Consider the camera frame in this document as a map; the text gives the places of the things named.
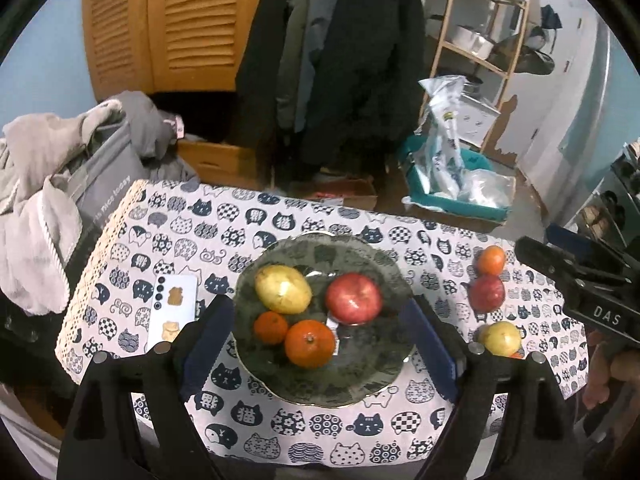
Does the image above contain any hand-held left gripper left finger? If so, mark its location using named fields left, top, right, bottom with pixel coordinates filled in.
left=56, top=294, right=236, bottom=480

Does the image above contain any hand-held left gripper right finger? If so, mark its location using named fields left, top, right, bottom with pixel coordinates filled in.
left=402, top=295, right=586, bottom=480

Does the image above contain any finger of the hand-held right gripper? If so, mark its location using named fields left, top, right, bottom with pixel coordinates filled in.
left=545, top=223, right=628, bottom=263
left=515, top=236, right=633, bottom=293

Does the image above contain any yellow mango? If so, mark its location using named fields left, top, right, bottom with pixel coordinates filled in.
left=255, top=265, right=312, bottom=313

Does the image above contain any red apple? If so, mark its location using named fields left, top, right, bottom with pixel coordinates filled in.
left=325, top=273, right=384, bottom=325
left=468, top=275, right=506, bottom=313

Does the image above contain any orange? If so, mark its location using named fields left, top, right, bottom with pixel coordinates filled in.
left=475, top=245, right=507, bottom=276
left=285, top=320, right=337, bottom=369

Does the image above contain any green patterned plate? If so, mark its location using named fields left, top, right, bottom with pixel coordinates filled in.
left=234, top=232, right=416, bottom=407

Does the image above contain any person's right hand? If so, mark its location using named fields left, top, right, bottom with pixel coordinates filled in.
left=582, top=342, right=640, bottom=411

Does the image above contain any white smartphone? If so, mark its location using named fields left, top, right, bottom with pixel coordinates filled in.
left=146, top=274, right=200, bottom=356

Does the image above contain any shoe rack with shoes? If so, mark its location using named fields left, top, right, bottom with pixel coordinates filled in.
left=580, top=145, right=640, bottom=241

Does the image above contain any clear plastic bag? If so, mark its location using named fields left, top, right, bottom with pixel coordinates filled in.
left=457, top=169, right=517, bottom=209

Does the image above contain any cardboard box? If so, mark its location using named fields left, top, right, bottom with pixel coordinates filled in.
left=402, top=195, right=508, bottom=233

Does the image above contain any cat print tablecloth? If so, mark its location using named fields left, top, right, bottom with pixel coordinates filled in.
left=55, top=179, right=588, bottom=466

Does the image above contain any teal box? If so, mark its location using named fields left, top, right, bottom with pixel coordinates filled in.
left=402, top=135, right=516, bottom=223

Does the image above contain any white door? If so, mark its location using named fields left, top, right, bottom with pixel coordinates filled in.
left=515, top=10, right=601, bottom=176

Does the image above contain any white perforated crate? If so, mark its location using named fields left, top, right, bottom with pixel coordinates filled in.
left=457, top=92, right=501, bottom=146

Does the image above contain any white rice bag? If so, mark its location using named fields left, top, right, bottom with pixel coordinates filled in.
left=417, top=75, right=473, bottom=201

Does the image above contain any grey hanging bag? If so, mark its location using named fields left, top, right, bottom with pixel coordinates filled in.
left=492, top=25, right=556, bottom=76

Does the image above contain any wooden drawer box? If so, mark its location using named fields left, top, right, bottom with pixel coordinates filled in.
left=175, top=139, right=273, bottom=191

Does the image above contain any grey laundry bag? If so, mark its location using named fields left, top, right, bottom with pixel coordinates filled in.
left=65, top=125, right=146, bottom=281

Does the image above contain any pile of grey clothes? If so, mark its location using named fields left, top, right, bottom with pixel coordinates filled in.
left=0, top=100, right=123, bottom=313

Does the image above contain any grey garment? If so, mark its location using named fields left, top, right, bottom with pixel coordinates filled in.
left=92, top=91, right=201, bottom=183

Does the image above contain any wooden shelf rack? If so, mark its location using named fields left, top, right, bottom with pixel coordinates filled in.
left=429, top=0, right=538, bottom=153

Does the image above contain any black hooded coat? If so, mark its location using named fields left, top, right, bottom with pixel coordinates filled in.
left=300, top=0, right=426, bottom=168

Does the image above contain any dark long coat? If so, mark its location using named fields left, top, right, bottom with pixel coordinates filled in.
left=235, top=0, right=301, bottom=151

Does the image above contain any grey coat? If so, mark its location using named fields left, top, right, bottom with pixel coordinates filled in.
left=276, top=0, right=346, bottom=133

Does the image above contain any wooden louvered wardrobe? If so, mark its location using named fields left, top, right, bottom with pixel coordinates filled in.
left=81, top=0, right=273, bottom=103

